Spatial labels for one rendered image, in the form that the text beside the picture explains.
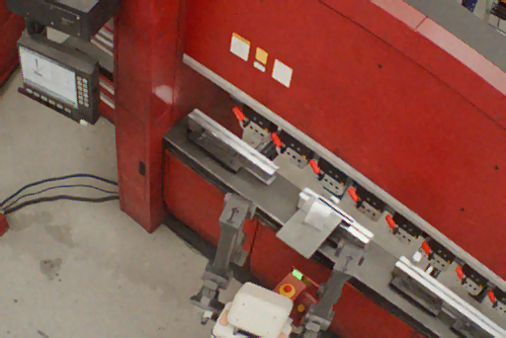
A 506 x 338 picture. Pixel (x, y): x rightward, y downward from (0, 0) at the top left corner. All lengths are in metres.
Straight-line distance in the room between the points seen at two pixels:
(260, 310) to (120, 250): 1.76
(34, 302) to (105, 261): 0.55
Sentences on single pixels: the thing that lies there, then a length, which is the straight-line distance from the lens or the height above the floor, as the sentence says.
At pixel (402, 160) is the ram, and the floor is 1.64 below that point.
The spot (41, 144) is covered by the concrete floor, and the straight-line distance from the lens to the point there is 4.84.
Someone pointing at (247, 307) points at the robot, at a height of 1.37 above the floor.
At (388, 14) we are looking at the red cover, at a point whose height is 2.29.
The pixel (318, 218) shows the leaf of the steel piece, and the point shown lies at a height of 1.00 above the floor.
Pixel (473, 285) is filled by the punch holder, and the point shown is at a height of 1.24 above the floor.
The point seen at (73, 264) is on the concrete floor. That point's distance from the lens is 4.38.
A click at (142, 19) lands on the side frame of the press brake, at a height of 1.75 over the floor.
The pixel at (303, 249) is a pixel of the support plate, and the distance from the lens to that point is 3.34.
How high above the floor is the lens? 3.92
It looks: 56 degrees down
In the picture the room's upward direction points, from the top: 12 degrees clockwise
